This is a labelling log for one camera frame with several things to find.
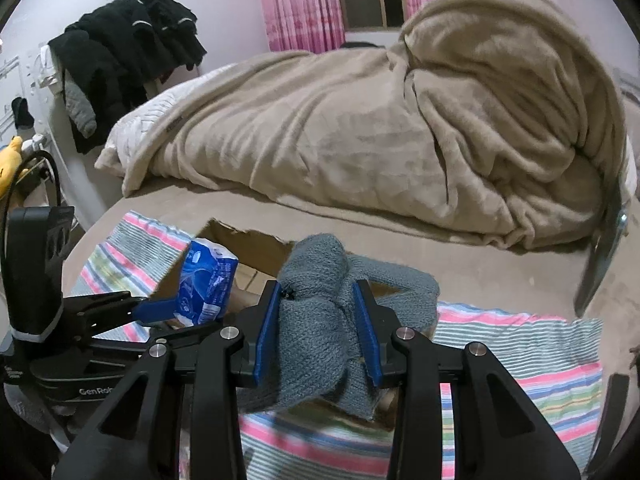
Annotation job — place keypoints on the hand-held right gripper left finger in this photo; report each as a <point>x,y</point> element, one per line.
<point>263,332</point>

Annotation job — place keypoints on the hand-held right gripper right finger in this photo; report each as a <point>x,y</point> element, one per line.
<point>367,332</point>

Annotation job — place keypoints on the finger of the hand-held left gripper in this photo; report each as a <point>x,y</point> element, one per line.
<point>156,309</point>
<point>192,334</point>

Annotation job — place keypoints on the grey knitted sock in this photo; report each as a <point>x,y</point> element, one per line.
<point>312,320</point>

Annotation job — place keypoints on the blue tissue packet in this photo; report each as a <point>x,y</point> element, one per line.
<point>207,285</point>

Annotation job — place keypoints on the cardboard box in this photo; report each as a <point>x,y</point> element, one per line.
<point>240,247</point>

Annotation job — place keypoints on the yellow plush toy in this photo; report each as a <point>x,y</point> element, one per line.
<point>9,160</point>

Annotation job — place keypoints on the brown bed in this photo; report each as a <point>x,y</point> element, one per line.
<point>475,275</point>

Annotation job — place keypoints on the striped pastel cloth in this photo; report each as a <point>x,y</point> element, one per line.
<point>505,360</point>

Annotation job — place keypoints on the small black sock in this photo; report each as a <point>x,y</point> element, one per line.
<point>22,112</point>

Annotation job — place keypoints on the grey hanging sock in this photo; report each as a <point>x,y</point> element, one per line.
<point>82,110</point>

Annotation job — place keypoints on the white patterned pillow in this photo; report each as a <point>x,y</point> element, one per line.
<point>150,110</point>

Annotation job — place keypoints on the beige fleece blanket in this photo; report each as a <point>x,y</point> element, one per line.
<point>380,135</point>

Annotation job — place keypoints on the pile of black clothes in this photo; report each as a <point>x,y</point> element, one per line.
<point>125,45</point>

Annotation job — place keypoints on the white wall rack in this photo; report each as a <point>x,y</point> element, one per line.
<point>45,72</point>

